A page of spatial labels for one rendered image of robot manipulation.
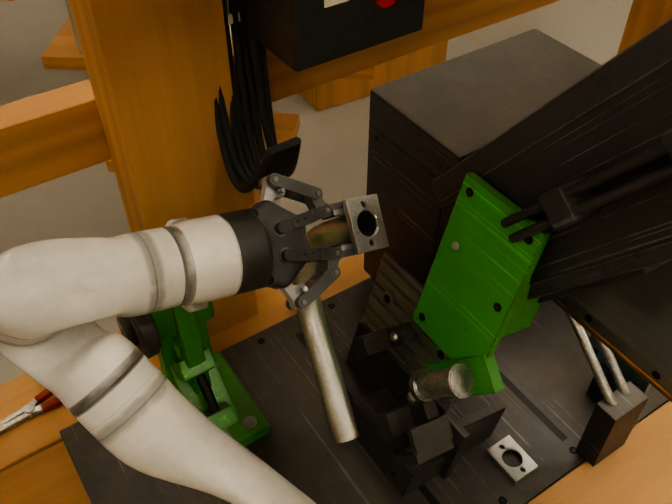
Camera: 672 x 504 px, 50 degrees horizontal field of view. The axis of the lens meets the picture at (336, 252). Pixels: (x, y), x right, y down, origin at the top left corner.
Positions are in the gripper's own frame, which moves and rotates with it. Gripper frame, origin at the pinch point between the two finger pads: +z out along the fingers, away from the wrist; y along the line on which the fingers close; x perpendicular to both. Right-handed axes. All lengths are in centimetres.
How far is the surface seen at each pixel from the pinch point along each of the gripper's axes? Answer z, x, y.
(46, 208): 25, 216, 36
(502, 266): 12.8, -7.5, -7.4
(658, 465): 38, -3, -38
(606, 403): 29.0, -3.7, -27.2
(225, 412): -7.8, 22.0, -18.0
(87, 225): 34, 202, 26
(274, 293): 14.0, 43.1, -6.7
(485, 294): 12.8, -4.2, -10.1
